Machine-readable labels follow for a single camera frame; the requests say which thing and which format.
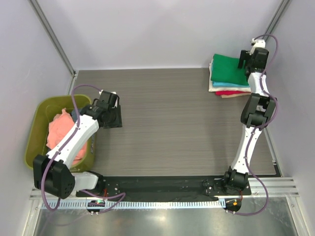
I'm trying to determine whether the green t shirt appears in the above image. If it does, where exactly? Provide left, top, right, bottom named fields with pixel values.
left=211, top=54, right=248, bottom=85

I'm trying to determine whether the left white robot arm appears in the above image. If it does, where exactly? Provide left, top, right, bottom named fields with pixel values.
left=33, top=90, right=122, bottom=199

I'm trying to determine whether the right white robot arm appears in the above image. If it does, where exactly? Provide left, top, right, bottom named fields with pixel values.
left=221, top=47, right=276, bottom=195

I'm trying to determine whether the grey blue t shirt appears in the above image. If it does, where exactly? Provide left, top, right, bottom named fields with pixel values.
left=45, top=109, right=81, bottom=155

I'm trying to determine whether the folded cyan t shirt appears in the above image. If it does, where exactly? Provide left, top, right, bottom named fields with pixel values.
left=212, top=81, right=249, bottom=88

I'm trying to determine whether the folded tan t shirt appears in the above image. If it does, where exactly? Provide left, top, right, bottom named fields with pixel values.
left=220, top=93, right=250, bottom=98

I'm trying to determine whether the folded red t shirt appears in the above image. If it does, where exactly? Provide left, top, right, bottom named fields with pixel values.
left=215, top=90, right=250, bottom=96

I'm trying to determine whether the folded cream t shirt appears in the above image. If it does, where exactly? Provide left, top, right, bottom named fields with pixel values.
left=208, top=60, right=251, bottom=92

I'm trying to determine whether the salmon pink t shirt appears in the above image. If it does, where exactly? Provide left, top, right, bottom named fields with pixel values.
left=46, top=108, right=88, bottom=166

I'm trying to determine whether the olive green plastic bin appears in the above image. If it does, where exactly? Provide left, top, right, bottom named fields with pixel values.
left=25, top=95, right=96, bottom=172

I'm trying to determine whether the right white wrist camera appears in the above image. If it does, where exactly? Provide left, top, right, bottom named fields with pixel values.
left=250, top=38, right=266, bottom=55

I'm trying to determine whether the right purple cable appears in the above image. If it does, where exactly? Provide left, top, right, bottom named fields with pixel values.
left=225, top=34, right=280, bottom=216

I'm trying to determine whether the purple cable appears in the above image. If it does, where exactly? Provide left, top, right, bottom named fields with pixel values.
left=40, top=84, right=126, bottom=213
left=225, top=34, right=280, bottom=216

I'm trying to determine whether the right aluminium corner post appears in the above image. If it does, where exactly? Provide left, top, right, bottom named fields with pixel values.
left=251, top=0, right=291, bottom=43

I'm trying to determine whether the aluminium corner post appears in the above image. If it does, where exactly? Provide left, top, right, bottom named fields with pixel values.
left=251, top=0, right=291, bottom=43
left=28, top=0, right=79, bottom=77

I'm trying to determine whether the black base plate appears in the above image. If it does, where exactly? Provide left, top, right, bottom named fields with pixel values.
left=91, top=176, right=251, bottom=202

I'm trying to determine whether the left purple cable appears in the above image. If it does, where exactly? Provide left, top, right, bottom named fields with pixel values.
left=40, top=84, right=126, bottom=213

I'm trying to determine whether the left aluminium corner post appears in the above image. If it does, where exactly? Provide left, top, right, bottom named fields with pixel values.
left=28, top=0, right=79, bottom=77

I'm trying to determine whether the white slotted cable duct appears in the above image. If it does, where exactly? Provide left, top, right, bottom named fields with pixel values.
left=42, top=199, right=226, bottom=209

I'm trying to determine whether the aluminium rail frame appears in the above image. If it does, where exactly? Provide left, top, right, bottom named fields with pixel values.
left=29, top=178, right=300, bottom=200

